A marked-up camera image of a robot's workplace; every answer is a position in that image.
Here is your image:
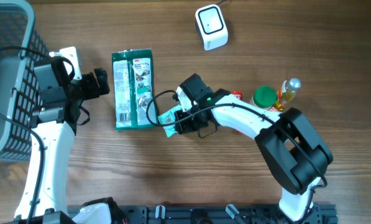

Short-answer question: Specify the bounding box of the green 3M gloves packet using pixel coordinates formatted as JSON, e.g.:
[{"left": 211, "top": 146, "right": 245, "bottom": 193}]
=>
[{"left": 112, "top": 49, "right": 157, "bottom": 131}]

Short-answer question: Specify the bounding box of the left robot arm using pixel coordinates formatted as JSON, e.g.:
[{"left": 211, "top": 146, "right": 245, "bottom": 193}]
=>
[{"left": 14, "top": 56, "right": 110, "bottom": 223}]

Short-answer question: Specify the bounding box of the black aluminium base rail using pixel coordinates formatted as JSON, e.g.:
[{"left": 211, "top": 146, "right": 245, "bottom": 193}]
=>
[{"left": 119, "top": 203, "right": 339, "bottom": 224}]

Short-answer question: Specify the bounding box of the camera black cable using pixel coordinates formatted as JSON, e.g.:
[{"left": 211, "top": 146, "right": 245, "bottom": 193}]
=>
[
  {"left": 145, "top": 90, "right": 328, "bottom": 218},
  {"left": 0, "top": 45, "right": 52, "bottom": 224}
]

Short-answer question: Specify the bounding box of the orange white tissue pack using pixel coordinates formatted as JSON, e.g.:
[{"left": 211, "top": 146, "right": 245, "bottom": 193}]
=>
[{"left": 269, "top": 106, "right": 279, "bottom": 112}]

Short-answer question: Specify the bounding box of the red Nescafe coffee sachet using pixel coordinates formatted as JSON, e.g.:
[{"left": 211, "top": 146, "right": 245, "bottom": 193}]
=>
[{"left": 231, "top": 90, "right": 244, "bottom": 135}]

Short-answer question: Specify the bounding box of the grey plastic mesh basket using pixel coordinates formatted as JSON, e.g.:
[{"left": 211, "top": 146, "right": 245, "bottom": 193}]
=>
[{"left": 0, "top": 0, "right": 49, "bottom": 162}]

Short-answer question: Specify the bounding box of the left camera black cable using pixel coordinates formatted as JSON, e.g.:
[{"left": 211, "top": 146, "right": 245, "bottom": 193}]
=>
[{"left": 0, "top": 45, "right": 52, "bottom": 224}]

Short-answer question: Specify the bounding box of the right camera black cable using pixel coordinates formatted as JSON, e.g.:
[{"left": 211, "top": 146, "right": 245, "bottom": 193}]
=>
[{"left": 145, "top": 90, "right": 328, "bottom": 218}]

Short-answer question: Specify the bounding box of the green lid stock jar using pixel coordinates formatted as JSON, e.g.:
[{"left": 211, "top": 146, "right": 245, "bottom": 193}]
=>
[{"left": 250, "top": 86, "right": 278, "bottom": 110}]

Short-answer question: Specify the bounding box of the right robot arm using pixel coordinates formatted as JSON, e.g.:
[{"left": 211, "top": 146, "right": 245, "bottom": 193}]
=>
[{"left": 174, "top": 74, "right": 333, "bottom": 223}]

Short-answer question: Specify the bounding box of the white barcode scanner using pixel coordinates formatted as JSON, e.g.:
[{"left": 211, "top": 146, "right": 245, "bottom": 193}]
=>
[{"left": 195, "top": 4, "right": 229, "bottom": 51}]

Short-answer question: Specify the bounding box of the yellow dish soap bottle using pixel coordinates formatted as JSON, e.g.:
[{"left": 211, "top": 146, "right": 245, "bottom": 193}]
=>
[{"left": 273, "top": 78, "right": 301, "bottom": 111}]

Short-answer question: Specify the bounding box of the mint green wipes packet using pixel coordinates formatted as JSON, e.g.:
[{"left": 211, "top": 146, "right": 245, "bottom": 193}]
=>
[{"left": 158, "top": 105, "right": 182, "bottom": 138}]

